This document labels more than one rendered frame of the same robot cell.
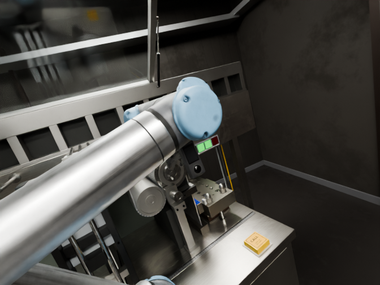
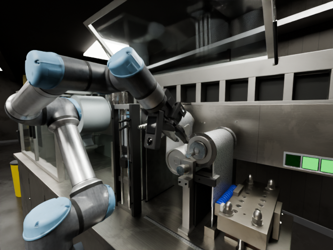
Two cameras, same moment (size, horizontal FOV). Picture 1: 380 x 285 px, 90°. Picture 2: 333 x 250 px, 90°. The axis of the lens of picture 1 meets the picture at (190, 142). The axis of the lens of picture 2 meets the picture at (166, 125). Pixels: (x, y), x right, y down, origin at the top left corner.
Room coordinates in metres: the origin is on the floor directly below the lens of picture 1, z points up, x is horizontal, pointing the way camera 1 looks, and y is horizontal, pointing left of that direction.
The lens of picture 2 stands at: (0.37, -0.45, 1.43)
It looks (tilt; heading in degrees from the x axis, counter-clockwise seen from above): 6 degrees down; 67
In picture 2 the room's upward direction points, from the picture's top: straight up
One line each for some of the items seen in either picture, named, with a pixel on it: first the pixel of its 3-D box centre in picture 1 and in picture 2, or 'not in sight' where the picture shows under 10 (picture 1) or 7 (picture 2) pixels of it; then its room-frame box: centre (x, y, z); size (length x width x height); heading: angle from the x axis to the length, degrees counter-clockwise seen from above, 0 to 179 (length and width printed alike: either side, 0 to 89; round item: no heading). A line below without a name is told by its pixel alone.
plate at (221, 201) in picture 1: (199, 191); (252, 205); (0.99, 0.03, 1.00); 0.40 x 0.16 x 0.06; 27
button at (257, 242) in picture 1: (256, 242); not in sight; (0.63, -0.14, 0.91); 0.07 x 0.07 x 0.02; 27
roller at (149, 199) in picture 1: (142, 191); (190, 155); (0.82, 0.27, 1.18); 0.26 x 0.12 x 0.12; 27
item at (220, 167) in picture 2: (180, 186); (223, 176); (0.90, 0.11, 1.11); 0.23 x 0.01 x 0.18; 27
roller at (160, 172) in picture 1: (160, 166); (211, 144); (0.87, 0.17, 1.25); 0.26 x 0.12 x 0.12; 27
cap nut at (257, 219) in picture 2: (221, 187); (257, 216); (0.87, -0.09, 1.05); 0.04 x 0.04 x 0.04
